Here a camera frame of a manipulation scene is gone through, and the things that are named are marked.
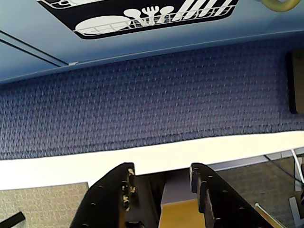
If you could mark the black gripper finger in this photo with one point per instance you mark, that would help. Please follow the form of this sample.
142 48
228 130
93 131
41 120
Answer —
104 197
223 204

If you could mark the yellow wooden block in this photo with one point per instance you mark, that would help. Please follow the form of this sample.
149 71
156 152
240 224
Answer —
178 216

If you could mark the blue woven placemat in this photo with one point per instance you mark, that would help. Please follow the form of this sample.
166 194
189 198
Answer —
142 107

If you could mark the light blue dish-rack box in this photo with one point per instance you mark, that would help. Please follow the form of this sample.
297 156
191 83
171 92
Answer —
213 31

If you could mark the black dish rack sticker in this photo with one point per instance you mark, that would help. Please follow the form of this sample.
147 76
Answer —
99 10

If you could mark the white metal bracket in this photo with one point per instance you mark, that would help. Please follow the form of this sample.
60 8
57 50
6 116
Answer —
294 209

